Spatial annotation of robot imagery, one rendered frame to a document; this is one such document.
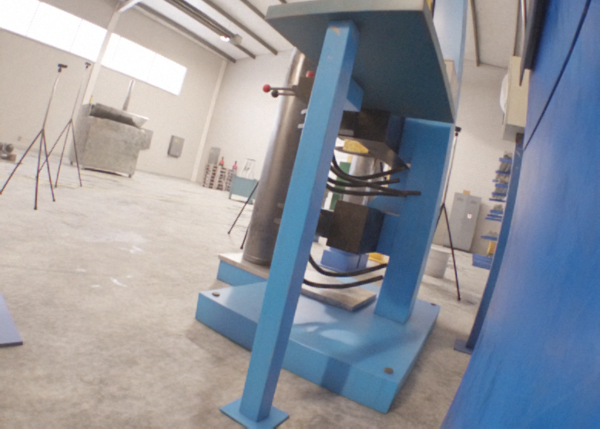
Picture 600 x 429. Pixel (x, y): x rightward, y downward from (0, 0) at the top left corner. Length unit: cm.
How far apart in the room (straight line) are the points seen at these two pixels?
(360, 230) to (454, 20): 119
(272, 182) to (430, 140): 89
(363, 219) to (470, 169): 1121
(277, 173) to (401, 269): 86
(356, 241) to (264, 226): 70
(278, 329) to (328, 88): 54
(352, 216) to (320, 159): 68
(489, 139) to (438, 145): 1117
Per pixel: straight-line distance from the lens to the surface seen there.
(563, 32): 32
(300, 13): 86
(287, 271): 73
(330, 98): 74
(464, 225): 1172
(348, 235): 137
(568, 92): 28
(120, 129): 928
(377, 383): 107
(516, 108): 184
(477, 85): 1347
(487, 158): 1256
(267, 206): 188
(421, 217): 155
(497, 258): 182
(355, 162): 312
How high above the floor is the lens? 59
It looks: 2 degrees down
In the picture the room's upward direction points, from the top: 13 degrees clockwise
